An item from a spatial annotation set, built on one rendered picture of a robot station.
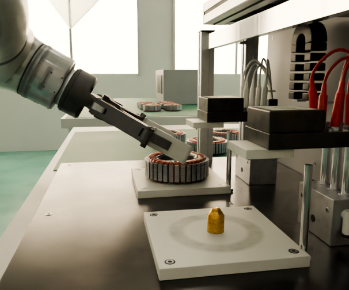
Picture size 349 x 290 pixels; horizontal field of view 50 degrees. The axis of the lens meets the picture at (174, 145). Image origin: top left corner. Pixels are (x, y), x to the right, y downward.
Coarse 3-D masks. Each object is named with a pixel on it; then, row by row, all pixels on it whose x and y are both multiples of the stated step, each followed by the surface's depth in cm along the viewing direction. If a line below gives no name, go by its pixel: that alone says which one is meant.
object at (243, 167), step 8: (240, 160) 69; (248, 160) 65; (256, 160) 64; (264, 160) 65; (272, 160) 65; (240, 168) 69; (248, 168) 65; (256, 168) 65; (264, 168) 65; (272, 168) 65; (240, 176) 69; (248, 176) 65; (256, 176) 65; (264, 176) 65; (272, 176) 65; (248, 184) 65; (256, 184) 65; (264, 184) 65
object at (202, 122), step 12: (204, 96) 67; (216, 96) 67; (228, 96) 67; (204, 108) 64; (216, 108) 62; (228, 108) 62; (240, 108) 63; (192, 120) 65; (204, 120) 63; (216, 120) 62; (228, 120) 62; (240, 120) 63
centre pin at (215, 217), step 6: (210, 210) 42; (216, 210) 42; (210, 216) 42; (216, 216) 42; (222, 216) 42; (210, 222) 42; (216, 222) 42; (222, 222) 42; (210, 228) 42; (216, 228) 42; (222, 228) 42
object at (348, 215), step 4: (344, 212) 40; (348, 212) 40; (344, 216) 40; (348, 216) 40; (344, 220) 40; (348, 220) 40; (344, 224) 40; (348, 224) 40; (344, 228) 40; (348, 228) 40; (344, 232) 40; (348, 232) 40; (344, 236) 41; (348, 236) 41
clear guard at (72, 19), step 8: (48, 0) 26; (56, 0) 27; (64, 0) 28; (72, 0) 31; (80, 0) 33; (88, 0) 36; (96, 0) 39; (56, 8) 29; (64, 8) 31; (72, 8) 33; (80, 8) 36; (88, 8) 39; (64, 16) 33; (72, 16) 36; (80, 16) 39; (72, 24) 39
